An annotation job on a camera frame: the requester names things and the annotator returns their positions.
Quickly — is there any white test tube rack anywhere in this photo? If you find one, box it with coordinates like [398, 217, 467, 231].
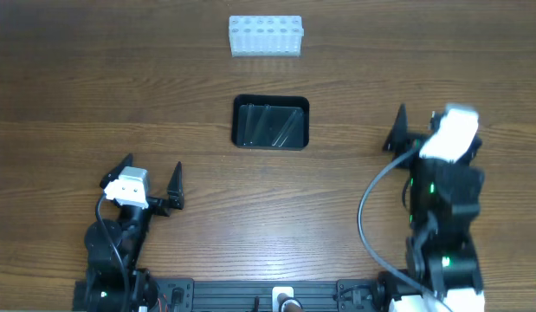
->
[228, 15, 305, 58]

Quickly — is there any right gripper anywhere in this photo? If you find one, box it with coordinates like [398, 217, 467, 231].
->
[382, 102, 429, 168]

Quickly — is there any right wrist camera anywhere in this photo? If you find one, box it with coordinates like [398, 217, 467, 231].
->
[418, 103, 481, 164]

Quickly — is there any black tray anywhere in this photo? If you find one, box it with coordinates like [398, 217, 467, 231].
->
[230, 94, 311, 152]

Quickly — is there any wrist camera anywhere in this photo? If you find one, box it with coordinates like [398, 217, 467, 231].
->
[103, 166, 151, 210]
[418, 103, 481, 164]

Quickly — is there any clear test tube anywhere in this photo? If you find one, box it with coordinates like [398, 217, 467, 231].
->
[242, 102, 255, 146]
[270, 107, 298, 146]
[281, 111, 306, 147]
[251, 104, 272, 141]

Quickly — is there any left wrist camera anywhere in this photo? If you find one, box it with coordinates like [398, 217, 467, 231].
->
[103, 166, 151, 210]

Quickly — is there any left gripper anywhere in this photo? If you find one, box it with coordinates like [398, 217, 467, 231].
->
[100, 153, 185, 218]

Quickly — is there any mounting rail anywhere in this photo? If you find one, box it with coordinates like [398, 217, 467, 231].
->
[72, 277, 458, 312]

